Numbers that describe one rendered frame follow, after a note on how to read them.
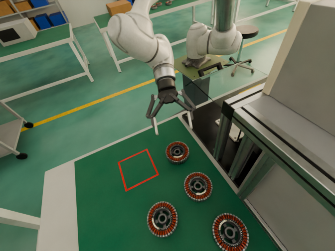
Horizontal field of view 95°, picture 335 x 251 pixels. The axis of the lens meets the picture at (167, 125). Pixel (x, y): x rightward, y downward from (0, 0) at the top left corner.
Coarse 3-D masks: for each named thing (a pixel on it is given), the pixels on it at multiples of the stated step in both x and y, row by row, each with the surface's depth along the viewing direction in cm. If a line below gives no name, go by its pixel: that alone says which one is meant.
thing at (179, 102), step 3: (171, 93) 61; (171, 96) 61; (174, 96) 61; (174, 99) 62; (177, 99) 61; (177, 102) 62; (180, 102) 61; (180, 105) 62; (183, 105) 61; (186, 105) 61; (183, 108) 63; (186, 108) 61; (189, 108) 60; (189, 111) 61
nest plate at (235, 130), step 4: (216, 120) 82; (232, 124) 79; (232, 128) 77; (236, 128) 77; (232, 132) 75; (236, 132) 75; (232, 136) 74; (236, 136) 74; (240, 136) 73; (236, 140) 73
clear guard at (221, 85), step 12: (216, 72) 61; (228, 72) 60; (240, 72) 59; (252, 72) 58; (204, 84) 57; (216, 84) 56; (228, 84) 55; (240, 84) 54; (252, 84) 54; (216, 96) 52; (228, 96) 51
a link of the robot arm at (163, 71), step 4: (164, 64) 61; (168, 64) 62; (156, 68) 62; (160, 68) 61; (164, 68) 61; (168, 68) 61; (172, 68) 63; (156, 72) 62; (160, 72) 61; (164, 72) 61; (168, 72) 61; (172, 72) 62; (156, 76) 62; (160, 76) 61; (164, 76) 61; (168, 76) 61; (172, 76) 62; (156, 80) 63
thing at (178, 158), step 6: (174, 144) 75; (180, 144) 75; (168, 150) 73; (174, 150) 74; (186, 150) 72; (168, 156) 71; (174, 156) 71; (180, 156) 70; (186, 156) 70; (174, 162) 70; (180, 162) 70
